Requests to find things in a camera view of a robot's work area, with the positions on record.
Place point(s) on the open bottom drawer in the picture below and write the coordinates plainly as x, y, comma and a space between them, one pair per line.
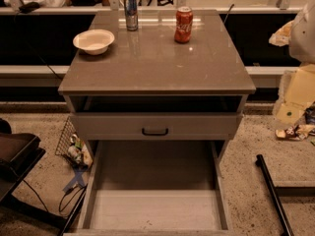
154, 188

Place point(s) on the black drawer handle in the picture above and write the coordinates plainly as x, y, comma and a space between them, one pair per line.
149, 133

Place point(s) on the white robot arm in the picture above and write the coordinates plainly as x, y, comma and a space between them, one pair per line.
302, 34

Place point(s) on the brown snack wrapper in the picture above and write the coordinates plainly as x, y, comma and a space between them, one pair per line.
296, 133

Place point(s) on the blue silver energy drink can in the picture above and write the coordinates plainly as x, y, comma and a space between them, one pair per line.
131, 14

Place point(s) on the crumpled chip bag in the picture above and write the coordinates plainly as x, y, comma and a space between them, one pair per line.
281, 36

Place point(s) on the red coke can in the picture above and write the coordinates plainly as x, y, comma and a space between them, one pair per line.
184, 21

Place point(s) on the white bowl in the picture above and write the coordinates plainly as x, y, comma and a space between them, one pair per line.
94, 41

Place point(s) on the black chair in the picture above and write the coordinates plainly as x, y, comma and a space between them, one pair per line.
19, 154

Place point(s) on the wire basket with trash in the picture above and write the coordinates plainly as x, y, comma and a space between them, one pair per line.
72, 148

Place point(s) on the black metal bar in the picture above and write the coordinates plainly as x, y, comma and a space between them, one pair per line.
260, 162

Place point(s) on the yellow cardboard box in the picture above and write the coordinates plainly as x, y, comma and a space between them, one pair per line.
298, 95

